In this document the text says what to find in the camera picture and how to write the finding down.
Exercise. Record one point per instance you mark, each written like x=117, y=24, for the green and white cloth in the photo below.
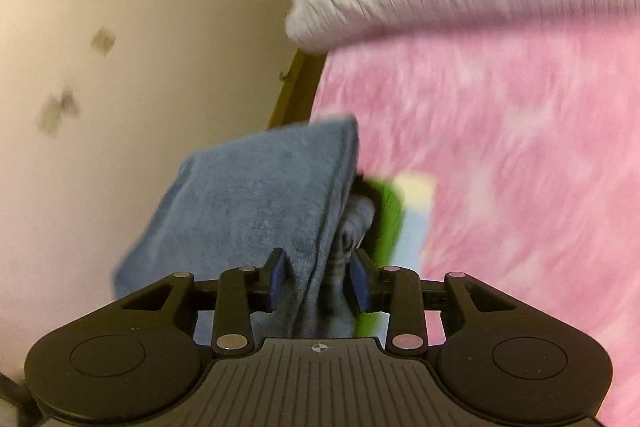
x=410, y=217

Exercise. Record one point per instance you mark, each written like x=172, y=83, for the blue denim jeans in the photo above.
x=250, y=197

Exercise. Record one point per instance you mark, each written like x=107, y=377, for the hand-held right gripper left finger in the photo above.
x=277, y=279

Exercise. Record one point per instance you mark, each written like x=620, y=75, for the pink fluffy floral blanket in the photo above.
x=525, y=157

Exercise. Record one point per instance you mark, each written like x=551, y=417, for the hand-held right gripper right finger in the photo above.
x=357, y=279

